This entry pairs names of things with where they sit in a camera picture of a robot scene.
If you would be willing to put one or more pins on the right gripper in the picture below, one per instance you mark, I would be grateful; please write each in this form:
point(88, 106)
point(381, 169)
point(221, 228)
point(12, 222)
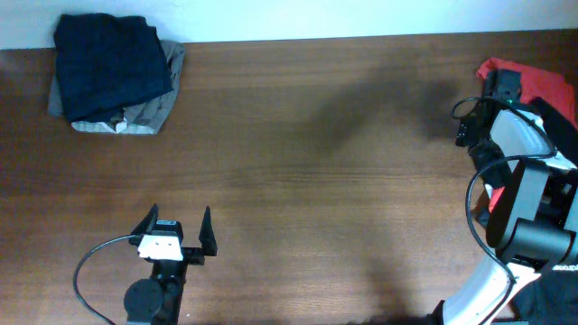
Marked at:
point(467, 135)

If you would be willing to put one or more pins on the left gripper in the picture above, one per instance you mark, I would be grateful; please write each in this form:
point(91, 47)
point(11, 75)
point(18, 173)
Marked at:
point(195, 255)

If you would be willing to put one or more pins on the black polo shirt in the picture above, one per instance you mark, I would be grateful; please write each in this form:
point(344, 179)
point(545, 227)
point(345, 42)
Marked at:
point(522, 129)

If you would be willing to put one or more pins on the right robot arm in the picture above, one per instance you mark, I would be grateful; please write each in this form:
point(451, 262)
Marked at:
point(521, 203)

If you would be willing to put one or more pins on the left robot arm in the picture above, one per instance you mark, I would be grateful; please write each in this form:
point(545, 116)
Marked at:
point(157, 298)

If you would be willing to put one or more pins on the red t-shirt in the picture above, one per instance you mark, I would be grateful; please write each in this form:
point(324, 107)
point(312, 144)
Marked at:
point(551, 95)

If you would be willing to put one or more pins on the folded grey garment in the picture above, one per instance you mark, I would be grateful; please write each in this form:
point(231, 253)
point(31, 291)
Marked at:
point(142, 119)

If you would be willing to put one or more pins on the folded navy blue garment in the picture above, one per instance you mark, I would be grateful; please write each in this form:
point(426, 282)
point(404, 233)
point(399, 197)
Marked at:
point(105, 63)

